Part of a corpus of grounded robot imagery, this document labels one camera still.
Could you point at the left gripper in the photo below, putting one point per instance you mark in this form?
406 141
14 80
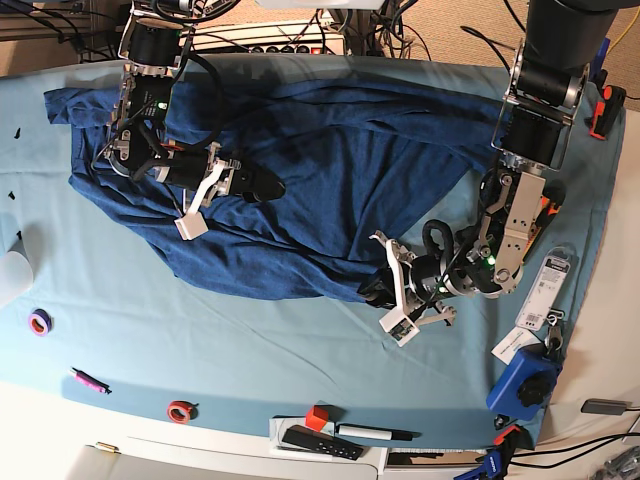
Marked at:
409 282

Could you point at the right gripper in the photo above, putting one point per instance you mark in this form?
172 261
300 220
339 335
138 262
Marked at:
203 175

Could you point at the blue t-shirt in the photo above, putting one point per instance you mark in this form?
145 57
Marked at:
355 156

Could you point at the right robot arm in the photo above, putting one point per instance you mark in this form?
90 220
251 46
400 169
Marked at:
156 48

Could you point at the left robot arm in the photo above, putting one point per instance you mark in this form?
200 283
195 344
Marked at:
547 81

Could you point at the red cube block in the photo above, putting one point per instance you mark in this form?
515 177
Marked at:
316 418

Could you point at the white black marker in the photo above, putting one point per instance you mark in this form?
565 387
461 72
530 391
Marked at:
374 433

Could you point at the white paper tag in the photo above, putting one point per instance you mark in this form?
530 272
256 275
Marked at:
518 338

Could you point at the power strip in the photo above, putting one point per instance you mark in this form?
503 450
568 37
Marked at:
295 37

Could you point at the black remote control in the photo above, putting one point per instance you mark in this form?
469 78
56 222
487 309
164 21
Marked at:
321 443

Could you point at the packaged tool blister card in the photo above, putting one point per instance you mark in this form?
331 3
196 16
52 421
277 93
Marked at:
546 287

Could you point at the blue box with knob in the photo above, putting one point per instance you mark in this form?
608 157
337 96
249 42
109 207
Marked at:
525 385

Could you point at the metal keys carabiner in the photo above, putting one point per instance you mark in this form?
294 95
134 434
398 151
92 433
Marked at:
554 338

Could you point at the orange black utility knife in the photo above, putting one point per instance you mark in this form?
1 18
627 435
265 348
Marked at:
553 197

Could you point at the blue orange bottom clamp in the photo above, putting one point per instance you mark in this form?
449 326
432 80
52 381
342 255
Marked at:
494 464

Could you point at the light blue table cloth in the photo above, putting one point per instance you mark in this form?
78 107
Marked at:
121 316

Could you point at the red tape roll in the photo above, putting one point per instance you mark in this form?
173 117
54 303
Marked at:
181 412

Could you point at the grey adapter box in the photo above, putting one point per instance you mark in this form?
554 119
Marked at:
604 407

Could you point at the purple tape roll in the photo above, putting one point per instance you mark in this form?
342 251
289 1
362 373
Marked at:
40 322

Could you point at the white translucent cup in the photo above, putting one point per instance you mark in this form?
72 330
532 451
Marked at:
16 277

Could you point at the pink marker pen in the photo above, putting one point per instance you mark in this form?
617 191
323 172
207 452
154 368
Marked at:
89 381

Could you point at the orange black clamp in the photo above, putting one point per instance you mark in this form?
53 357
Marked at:
606 111

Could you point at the blue black clamp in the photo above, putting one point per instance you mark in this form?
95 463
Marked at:
598 60

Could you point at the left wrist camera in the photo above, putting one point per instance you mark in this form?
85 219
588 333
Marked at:
399 326

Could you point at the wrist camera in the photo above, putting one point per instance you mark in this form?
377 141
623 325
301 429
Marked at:
399 326
191 226

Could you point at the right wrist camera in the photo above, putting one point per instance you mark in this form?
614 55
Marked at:
191 226

